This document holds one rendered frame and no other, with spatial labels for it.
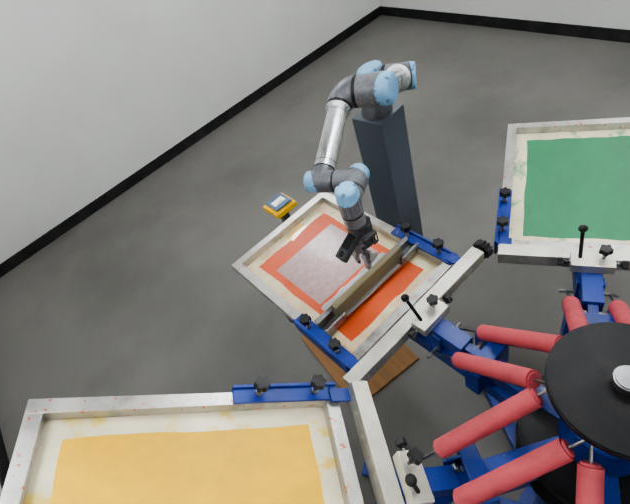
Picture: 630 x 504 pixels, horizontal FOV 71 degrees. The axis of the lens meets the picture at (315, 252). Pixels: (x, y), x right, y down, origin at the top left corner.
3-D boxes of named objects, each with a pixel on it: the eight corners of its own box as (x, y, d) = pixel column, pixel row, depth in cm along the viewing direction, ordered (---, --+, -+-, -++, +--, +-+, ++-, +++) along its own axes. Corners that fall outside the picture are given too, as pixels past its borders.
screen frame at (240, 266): (234, 270, 204) (231, 265, 201) (325, 195, 221) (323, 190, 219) (352, 373, 153) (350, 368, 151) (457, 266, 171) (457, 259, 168)
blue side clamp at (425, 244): (392, 242, 190) (390, 230, 185) (400, 234, 192) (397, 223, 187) (450, 274, 171) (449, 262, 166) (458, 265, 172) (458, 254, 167)
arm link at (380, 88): (386, 63, 202) (348, 76, 157) (419, 58, 196) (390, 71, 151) (388, 90, 207) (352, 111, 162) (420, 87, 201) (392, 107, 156)
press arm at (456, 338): (419, 328, 153) (417, 320, 150) (430, 317, 155) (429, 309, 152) (461, 357, 142) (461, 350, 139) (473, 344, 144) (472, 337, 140)
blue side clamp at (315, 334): (297, 329, 173) (292, 320, 169) (306, 321, 175) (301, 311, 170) (350, 376, 154) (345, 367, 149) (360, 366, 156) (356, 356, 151)
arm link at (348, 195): (360, 178, 139) (354, 196, 134) (367, 204, 146) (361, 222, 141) (337, 178, 142) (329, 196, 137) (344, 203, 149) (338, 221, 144)
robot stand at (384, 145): (404, 254, 307) (373, 98, 222) (427, 263, 296) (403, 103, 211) (389, 272, 300) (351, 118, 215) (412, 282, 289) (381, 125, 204)
